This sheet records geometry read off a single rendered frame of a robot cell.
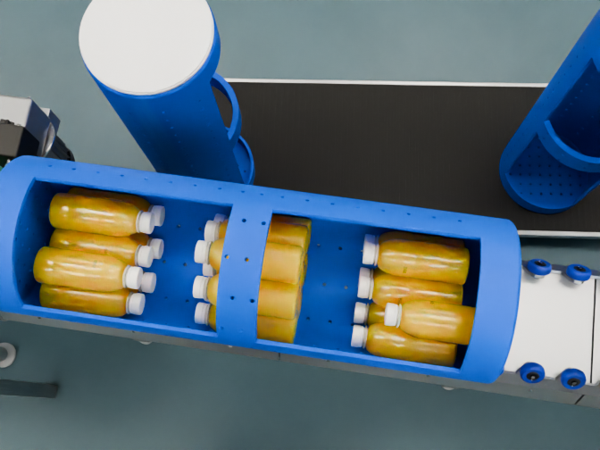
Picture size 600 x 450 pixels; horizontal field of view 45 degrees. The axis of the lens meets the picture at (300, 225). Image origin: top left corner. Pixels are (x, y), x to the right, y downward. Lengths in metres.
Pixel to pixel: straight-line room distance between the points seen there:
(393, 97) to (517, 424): 1.11
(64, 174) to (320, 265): 0.50
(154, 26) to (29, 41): 1.38
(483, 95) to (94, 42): 1.36
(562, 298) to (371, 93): 1.16
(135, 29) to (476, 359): 0.93
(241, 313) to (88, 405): 1.35
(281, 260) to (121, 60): 0.57
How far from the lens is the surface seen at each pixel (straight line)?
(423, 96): 2.44
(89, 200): 1.34
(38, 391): 2.36
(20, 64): 2.86
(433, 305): 1.24
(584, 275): 1.47
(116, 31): 1.56
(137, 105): 1.54
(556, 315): 1.50
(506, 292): 1.16
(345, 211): 1.19
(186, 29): 1.53
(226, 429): 2.36
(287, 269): 1.20
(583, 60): 1.70
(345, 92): 2.42
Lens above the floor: 2.34
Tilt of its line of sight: 75 degrees down
